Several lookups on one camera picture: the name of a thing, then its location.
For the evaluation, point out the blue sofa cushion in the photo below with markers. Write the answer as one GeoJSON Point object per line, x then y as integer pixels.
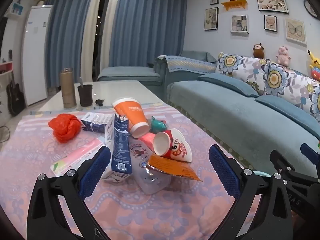
{"type": "Point", "coordinates": [227, 83]}
{"type": "Point", "coordinates": [290, 110]}

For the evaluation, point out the clear plastic bottle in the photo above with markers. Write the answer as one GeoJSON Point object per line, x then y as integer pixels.
{"type": "Point", "coordinates": [151, 181]}

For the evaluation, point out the orange foil wrapper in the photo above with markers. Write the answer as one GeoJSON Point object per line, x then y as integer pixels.
{"type": "Point", "coordinates": [172, 168]}

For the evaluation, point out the large flower picture frame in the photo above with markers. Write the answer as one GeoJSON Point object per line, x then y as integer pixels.
{"type": "Point", "coordinates": [272, 0]}

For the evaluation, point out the tall blue milk carton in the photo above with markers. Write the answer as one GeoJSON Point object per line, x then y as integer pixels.
{"type": "Point", "coordinates": [120, 142]}

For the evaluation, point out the butterfly picture frame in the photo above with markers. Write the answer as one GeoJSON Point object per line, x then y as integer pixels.
{"type": "Point", "coordinates": [295, 30]}

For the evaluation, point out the small blue milk carton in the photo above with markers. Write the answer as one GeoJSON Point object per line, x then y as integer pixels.
{"type": "Point", "coordinates": [96, 123]}

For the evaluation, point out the white sheer curtain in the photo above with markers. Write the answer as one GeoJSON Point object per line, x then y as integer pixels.
{"type": "Point", "coordinates": [91, 42]}

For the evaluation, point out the black key bunch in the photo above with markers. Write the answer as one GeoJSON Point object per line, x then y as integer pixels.
{"type": "Point", "coordinates": [99, 102]}

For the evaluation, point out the blue curtain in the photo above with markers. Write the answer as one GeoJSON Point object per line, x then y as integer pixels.
{"type": "Point", "coordinates": [150, 25]}
{"type": "Point", "coordinates": [67, 30]}

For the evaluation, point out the dark brown cup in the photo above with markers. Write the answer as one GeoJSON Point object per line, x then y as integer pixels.
{"type": "Point", "coordinates": [85, 96]}

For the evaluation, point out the red plush toy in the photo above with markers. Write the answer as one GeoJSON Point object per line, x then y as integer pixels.
{"type": "Point", "coordinates": [316, 74]}

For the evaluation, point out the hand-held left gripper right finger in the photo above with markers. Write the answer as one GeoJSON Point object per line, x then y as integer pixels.
{"type": "Point", "coordinates": [222, 172]}

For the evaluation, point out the yellow plush toy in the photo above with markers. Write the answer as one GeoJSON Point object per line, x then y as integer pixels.
{"type": "Point", "coordinates": [314, 60]}

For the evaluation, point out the red plastic bag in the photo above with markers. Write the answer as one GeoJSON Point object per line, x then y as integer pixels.
{"type": "Point", "coordinates": [65, 127]}

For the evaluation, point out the pink pig plush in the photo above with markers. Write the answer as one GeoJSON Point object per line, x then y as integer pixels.
{"type": "Point", "coordinates": [283, 56]}

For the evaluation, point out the pink plastic cup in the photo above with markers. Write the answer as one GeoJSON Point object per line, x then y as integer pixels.
{"type": "Point", "coordinates": [146, 140]}

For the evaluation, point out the teal sofa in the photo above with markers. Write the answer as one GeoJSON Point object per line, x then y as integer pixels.
{"type": "Point", "coordinates": [225, 110]}

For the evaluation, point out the floral cushion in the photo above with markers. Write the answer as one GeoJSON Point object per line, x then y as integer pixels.
{"type": "Point", "coordinates": [240, 66]}
{"type": "Point", "coordinates": [292, 80]}

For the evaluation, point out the crown picture frame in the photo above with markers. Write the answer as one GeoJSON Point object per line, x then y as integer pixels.
{"type": "Point", "coordinates": [271, 23]}

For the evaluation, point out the white picture frame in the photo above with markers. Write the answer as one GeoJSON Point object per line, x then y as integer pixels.
{"type": "Point", "coordinates": [239, 24]}

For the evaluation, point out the red panda paper cup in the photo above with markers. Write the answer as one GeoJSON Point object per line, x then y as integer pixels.
{"type": "Point", "coordinates": [177, 147]}

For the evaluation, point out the white utensil in cup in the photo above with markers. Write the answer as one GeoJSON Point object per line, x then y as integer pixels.
{"type": "Point", "coordinates": [81, 81]}

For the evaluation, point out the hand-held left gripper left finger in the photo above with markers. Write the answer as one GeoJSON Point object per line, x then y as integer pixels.
{"type": "Point", "coordinates": [96, 170]}

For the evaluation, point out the orange wall shelf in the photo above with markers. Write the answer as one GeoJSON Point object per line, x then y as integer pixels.
{"type": "Point", "coordinates": [233, 5]}

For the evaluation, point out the teal wrapper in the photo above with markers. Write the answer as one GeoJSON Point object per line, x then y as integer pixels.
{"type": "Point", "coordinates": [157, 125]}

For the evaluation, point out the gold thermos flask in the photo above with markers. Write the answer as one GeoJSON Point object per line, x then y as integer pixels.
{"type": "Point", "coordinates": [68, 90]}

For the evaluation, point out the pink patterned tablecloth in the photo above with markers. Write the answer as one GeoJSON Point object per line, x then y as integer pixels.
{"type": "Point", "coordinates": [37, 142]}

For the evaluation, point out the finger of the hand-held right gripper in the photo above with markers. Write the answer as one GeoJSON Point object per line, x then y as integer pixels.
{"type": "Point", "coordinates": [287, 166]}
{"type": "Point", "coordinates": [310, 152]}

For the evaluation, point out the orange paper cup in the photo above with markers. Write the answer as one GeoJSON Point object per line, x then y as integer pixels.
{"type": "Point", "coordinates": [130, 115]}

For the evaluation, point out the white refrigerator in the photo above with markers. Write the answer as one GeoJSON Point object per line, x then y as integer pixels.
{"type": "Point", "coordinates": [36, 55]}

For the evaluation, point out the tall dark picture frame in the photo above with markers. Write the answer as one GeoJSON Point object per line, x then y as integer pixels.
{"type": "Point", "coordinates": [211, 19]}

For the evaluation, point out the brown monkey plush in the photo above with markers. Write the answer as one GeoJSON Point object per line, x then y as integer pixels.
{"type": "Point", "coordinates": [258, 51]}

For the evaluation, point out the pink tube box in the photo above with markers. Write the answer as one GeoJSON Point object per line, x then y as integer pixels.
{"type": "Point", "coordinates": [80, 153]}

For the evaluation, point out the black guitar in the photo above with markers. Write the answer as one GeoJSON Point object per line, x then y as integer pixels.
{"type": "Point", "coordinates": [15, 100]}

